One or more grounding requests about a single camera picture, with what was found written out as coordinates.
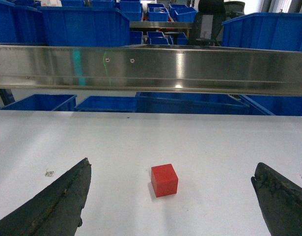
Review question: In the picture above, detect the large blue bin upper right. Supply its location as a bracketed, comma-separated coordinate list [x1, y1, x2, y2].
[222, 13, 302, 52]

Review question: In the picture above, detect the large blue bin below beam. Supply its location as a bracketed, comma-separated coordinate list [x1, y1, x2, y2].
[136, 92, 249, 115]

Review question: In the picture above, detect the large blue bin upper left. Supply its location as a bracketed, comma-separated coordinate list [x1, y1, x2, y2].
[38, 6, 130, 47]

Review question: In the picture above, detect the blue bin below beam left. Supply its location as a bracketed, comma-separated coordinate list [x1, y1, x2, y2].
[0, 94, 77, 111]

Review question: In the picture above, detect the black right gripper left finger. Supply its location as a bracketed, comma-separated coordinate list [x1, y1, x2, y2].
[0, 158, 91, 236]

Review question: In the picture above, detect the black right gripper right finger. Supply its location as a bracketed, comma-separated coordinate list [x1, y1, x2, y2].
[251, 162, 302, 236]

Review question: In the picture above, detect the stainless steel shelf beam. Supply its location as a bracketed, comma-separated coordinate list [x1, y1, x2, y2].
[0, 45, 302, 96]

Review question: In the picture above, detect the red magnetic cube block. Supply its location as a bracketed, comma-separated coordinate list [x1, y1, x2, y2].
[151, 164, 179, 198]

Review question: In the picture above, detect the blue bin below beam middle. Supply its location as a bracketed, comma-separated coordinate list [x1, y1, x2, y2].
[75, 96, 137, 113]

